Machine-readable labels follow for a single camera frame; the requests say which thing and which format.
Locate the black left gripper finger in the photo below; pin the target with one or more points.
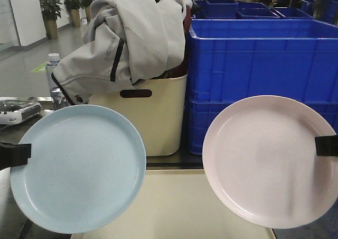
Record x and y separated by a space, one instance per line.
14 155

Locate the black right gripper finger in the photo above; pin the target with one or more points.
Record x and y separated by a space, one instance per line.
326 146

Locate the pink plate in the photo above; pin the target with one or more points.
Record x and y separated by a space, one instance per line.
260 159

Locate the light blue plate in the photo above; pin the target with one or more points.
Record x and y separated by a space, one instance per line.
87 166

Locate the cream serving tray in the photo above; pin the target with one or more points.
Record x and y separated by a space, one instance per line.
178 204

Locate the white grey remote controller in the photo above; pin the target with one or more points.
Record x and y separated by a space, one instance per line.
18 111

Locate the clear water bottle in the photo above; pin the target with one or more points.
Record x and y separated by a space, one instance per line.
58 99

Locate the large blue crate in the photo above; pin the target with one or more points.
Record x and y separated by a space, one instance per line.
234 59

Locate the green potted plant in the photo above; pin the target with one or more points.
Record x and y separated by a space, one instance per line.
51 11

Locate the cream storage bin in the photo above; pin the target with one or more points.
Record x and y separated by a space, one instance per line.
155 109

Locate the grey jacket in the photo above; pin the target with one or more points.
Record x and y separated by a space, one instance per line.
125 43

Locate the small blue bin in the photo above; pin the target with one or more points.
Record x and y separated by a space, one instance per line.
220 9

